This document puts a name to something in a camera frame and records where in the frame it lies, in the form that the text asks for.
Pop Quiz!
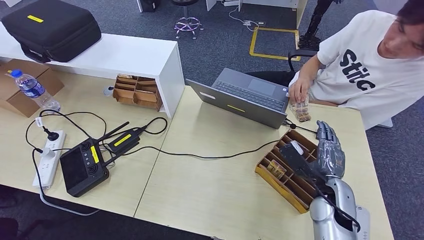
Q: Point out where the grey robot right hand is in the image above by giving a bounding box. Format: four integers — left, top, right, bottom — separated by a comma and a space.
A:
314, 120, 346, 181

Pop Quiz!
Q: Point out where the person's right hand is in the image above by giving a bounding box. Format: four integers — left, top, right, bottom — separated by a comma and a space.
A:
288, 76, 312, 104

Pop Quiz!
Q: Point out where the brown cardboard card organizer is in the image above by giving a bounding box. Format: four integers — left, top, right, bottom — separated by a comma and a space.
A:
254, 129, 332, 215

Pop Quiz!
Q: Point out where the person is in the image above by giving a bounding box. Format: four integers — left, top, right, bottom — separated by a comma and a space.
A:
246, 0, 424, 131

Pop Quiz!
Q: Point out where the black office chair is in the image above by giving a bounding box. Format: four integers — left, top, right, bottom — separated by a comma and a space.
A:
287, 49, 319, 74

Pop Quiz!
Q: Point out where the grey laptop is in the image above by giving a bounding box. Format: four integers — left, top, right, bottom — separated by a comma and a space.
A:
186, 67, 293, 130

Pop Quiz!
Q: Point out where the yellow floor tape square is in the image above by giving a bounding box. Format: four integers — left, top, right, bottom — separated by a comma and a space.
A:
248, 27, 302, 62

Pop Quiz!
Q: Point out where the black stand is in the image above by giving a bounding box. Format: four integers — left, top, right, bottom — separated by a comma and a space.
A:
298, 0, 344, 51

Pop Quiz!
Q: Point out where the white cabinet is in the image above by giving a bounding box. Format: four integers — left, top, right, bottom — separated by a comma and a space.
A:
205, 0, 308, 29

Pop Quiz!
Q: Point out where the chrome stool base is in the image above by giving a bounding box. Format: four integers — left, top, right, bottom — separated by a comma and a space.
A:
169, 0, 204, 41

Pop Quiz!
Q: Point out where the brown cardboard divider tray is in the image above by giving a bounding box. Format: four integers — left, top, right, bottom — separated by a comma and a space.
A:
112, 74, 164, 112

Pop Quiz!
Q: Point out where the black computer tower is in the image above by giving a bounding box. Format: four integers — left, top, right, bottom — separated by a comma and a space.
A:
136, 0, 161, 13

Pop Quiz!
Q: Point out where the black power adapter yellow sticker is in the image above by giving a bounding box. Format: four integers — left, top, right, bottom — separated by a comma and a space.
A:
107, 128, 142, 154

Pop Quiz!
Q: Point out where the white desk shelf riser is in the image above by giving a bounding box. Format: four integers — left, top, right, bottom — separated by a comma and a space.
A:
0, 22, 186, 119

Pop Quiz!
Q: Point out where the black remote controller with screen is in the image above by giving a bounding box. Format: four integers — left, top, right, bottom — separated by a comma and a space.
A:
59, 121, 133, 198

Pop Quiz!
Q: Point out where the black carrying case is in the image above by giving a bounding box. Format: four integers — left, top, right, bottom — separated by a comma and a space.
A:
0, 0, 103, 64

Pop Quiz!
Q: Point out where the white charger plug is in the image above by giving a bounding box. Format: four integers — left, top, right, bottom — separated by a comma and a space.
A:
39, 147, 57, 159

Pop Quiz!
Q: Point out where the white power strip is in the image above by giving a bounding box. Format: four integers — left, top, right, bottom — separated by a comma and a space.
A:
32, 129, 67, 190

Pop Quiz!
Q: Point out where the clear water bottle blue cap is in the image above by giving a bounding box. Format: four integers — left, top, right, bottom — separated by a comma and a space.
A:
7, 69, 62, 113

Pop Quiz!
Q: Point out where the brown cardboard box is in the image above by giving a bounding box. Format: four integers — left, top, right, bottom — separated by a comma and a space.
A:
0, 58, 65, 119

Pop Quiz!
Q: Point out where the black card reader cable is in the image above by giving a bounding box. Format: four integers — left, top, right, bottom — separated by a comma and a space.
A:
284, 119, 318, 135

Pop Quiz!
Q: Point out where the white floor cable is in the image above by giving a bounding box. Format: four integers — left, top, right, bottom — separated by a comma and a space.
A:
227, 5, 266, 33

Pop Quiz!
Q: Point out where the long black power cable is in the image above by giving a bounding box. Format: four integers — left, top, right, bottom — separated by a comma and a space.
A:
99, 116, 282, 160

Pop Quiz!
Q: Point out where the black plug cable with tag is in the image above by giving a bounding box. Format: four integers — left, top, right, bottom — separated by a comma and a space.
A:
25, 109, 109, 153

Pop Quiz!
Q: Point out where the black charger cable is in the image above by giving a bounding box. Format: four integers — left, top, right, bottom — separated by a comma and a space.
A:
31, 147, 46, 199

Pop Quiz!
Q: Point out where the white power strip cord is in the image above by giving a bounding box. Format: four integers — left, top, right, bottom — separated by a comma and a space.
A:
39, 188, 101, 217

